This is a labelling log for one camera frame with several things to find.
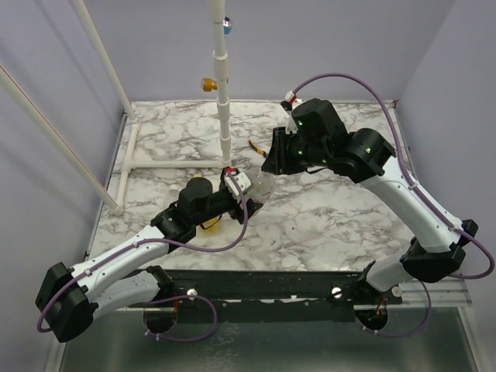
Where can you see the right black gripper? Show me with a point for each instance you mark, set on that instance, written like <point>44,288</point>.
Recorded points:
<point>277,151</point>

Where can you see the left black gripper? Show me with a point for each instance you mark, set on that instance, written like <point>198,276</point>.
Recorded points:
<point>237,211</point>

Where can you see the green label bottle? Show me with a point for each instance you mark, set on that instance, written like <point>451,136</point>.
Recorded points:
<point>262,186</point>

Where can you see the yellow drink bottle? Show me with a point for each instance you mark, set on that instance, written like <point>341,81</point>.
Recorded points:
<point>212,224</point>

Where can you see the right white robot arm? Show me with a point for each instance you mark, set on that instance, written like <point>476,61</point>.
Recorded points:
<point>367,158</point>

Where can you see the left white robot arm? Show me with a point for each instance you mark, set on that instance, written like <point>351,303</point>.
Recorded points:
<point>71,298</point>

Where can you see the yellow cap on pipe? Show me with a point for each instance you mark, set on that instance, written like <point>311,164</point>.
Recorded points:
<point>209,84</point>

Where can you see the blue cap on pipe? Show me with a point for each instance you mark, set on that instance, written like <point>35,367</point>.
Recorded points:
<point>227,26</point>

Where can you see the left diagonal white pipe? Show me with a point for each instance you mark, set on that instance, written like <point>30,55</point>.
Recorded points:
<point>48,130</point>

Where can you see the yellow handled pliers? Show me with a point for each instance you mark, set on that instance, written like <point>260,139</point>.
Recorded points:
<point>255,148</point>

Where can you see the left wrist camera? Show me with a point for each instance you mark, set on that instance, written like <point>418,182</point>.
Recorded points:
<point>238,183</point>

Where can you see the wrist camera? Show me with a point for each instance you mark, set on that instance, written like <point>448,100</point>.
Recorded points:
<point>238,183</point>
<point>287,104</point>

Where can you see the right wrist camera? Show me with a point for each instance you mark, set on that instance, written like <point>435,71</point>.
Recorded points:
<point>287,104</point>

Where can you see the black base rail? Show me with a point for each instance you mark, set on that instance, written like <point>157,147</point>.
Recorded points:
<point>266,296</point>

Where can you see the white pvc pipe frame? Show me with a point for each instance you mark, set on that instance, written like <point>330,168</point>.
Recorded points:
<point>220,60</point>

